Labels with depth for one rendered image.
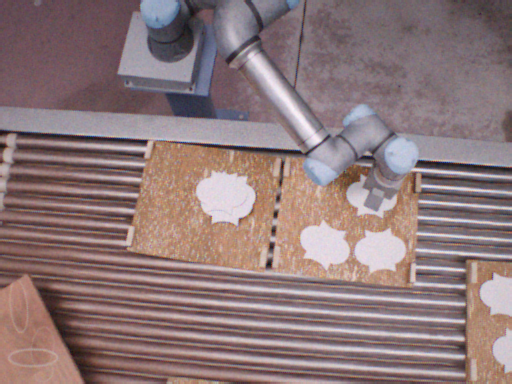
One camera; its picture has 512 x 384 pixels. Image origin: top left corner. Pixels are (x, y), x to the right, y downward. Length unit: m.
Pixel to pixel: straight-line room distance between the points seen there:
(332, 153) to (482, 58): 1.93
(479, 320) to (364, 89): 1.50
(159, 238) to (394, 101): 1.59
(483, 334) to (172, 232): 0.94
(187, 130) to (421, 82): 1.52
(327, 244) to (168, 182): 0.51
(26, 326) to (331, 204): 0.92
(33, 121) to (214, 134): 0.60
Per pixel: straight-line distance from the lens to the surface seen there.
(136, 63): 1.76
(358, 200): 1.58
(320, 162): 1.19
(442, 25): 3.06
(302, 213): 1.56
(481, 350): 1.64
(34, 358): 1.55
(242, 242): 1.55
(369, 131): 1.24
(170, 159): 1.63
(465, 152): 1.74
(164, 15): 1.57
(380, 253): 1.56
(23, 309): 1.57
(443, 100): 2.85
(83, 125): 1.77
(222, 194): 1.55
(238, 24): 1.20
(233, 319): 1.54
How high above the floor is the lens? 2.46
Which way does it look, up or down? 75 degrees down
